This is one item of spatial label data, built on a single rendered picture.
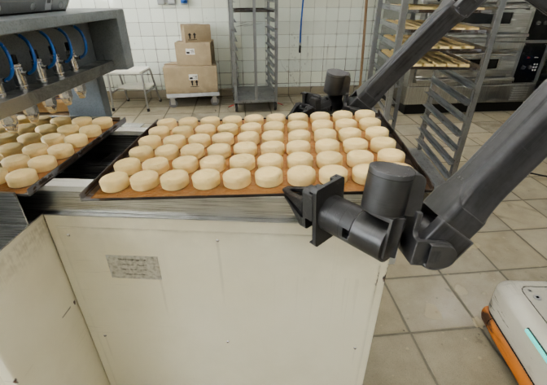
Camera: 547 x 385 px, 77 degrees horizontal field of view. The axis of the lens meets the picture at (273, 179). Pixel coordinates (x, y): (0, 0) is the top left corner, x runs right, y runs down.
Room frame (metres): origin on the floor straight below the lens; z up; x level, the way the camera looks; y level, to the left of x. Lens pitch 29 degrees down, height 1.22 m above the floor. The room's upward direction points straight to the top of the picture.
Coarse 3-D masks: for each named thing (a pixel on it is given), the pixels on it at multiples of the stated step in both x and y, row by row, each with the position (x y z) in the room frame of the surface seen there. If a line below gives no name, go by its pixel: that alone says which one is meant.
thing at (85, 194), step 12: (156, 120) 0.89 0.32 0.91; (384, 120) 0.80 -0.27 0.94; (144, 132) 0.80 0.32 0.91; (132, 144) 0.73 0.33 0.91; (396, 144) 0.67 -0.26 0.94; (120, 156) 0.67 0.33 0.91; (408, 156) 0.61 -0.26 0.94; (108, 168) 0.61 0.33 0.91; (420, 168) 0.54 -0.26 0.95; (96, 180) 0.56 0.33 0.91; (84, 192) 0.52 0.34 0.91; (348, 192) 0.48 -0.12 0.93; (360, 192) 0.48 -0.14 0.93
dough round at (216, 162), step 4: (208, 156) 0.62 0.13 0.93; (212, 156) 0.61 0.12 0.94; (216, 156) 0.61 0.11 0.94; (220, 156) 0.61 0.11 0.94; (200, 160) 0.60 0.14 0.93; (204, 160) 0.60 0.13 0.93; (208, 160) 0.60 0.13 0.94; (212, 160) 0.60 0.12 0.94; (216, 160) 0.59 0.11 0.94; (220, 160) 0.59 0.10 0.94; (224, 160) 0.60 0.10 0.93; (200, 164) 0.59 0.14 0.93; (204, 164) 0.58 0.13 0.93; (208, 164) 0.58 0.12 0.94; (212, 164) 0.58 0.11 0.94; (216, 164) 0.58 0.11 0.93; (220, 164) 0.58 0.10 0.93; (224, 164) 0.59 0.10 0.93; (216, 168) 0.58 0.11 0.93; (220, 168) 0.58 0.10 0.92; (224, 168) 0.59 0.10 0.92; (220, 172) 0.58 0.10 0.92
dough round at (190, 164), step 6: (180, 156) 0.62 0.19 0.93; (186, 156) 0.62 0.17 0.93; (192, 156) 0.62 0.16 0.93; (174, 162) 0.60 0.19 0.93; (180, 162) 0.60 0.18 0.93; (186, 162) 0.59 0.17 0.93; (192, 162) 0.59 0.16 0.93; (174, 168) 0.59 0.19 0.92; (180, 168) 0.58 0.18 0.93; (186, 168) 0.58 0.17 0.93; (192, 168) 0.59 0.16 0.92
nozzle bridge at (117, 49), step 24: (0, 24) 0.62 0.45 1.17; (24, 24) 0.67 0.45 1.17; (48, 24) 0.74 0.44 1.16; (96, 24) 1.03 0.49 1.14; (120, 24) 1.05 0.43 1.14; (0, 48) 0.70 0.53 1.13; (24, 48) 0.77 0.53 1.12; (48, 48) 0.84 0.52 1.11; (72, 48) 0.94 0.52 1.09; (96, 48) 1.04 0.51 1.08; (120, 48) 1.03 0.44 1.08; (0, 72) 0.68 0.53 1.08; (48, 72) 0.82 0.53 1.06; (72, 72) 0.86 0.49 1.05; (96, 72) 0.93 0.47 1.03; (24, 96) 0.66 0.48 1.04; (48, 96) 0.72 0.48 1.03; (72, 96) 1.05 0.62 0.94; (96, 96) 1.05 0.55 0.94
